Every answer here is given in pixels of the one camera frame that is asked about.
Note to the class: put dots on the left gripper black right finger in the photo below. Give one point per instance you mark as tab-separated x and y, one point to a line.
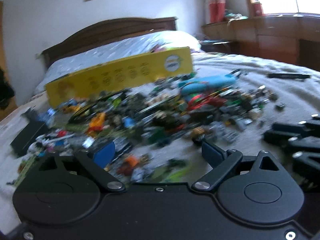
222	162

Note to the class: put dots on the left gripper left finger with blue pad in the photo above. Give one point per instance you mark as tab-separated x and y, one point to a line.
94	163

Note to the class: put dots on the black flat box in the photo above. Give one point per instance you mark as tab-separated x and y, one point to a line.
28	135

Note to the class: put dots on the wooden sideboard cabinet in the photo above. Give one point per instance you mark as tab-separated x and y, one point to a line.
292	39

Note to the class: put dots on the yellow cardboard box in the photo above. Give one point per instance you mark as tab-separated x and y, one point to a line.
116	75

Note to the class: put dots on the dark wooden headboard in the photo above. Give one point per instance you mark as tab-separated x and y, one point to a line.
106	32

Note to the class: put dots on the red cup on sill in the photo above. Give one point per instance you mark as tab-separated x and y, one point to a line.
257	9

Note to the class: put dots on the red white curtain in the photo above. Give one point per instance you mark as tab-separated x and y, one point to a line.
215	11

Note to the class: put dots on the blue plastic handle tool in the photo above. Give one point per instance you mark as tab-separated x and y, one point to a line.
206	84

